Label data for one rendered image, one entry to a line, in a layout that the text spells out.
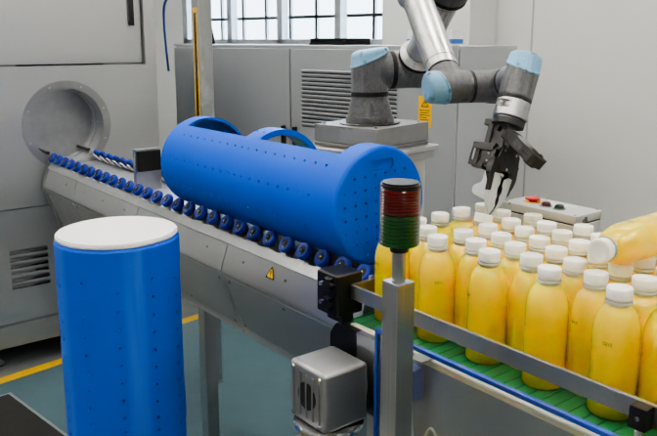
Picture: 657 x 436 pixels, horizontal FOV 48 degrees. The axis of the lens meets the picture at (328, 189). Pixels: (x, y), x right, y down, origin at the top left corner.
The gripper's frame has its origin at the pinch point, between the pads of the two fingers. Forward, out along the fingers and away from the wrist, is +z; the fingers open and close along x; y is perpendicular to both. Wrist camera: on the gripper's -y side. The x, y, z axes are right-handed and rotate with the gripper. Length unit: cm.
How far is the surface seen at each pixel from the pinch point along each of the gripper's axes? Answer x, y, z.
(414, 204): 46, -23, 8
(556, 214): -14.5, -5.8, -3.4
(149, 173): 7, 153, 10
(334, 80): -96, 198, -65
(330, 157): 20.8, 32.6, -2.5
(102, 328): 53, 53, 49
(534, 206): -14.9, 0.7, -4.4
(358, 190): 16.7, 24.9, 3.3
